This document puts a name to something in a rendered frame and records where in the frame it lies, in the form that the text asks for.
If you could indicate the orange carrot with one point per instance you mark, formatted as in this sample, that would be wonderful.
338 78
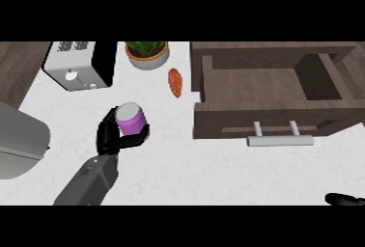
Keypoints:
174 82

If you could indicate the potted green plant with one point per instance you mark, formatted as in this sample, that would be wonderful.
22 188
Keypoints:
146 54

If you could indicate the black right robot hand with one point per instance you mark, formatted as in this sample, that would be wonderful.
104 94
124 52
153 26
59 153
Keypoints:
342 199

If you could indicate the white toaster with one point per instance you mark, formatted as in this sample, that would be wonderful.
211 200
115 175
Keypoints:
79 64

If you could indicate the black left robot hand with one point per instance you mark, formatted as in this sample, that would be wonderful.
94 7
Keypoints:
107 136

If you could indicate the grey rounded appliance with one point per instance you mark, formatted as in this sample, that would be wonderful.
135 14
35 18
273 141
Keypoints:
19 141

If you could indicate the brown wooden cabinet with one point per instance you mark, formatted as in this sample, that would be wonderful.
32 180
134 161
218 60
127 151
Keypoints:
285 51

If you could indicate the purple can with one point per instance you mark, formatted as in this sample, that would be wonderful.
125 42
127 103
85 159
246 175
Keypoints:
130 121

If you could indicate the brown wooden drawer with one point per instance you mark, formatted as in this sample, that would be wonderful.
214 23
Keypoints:
270 96

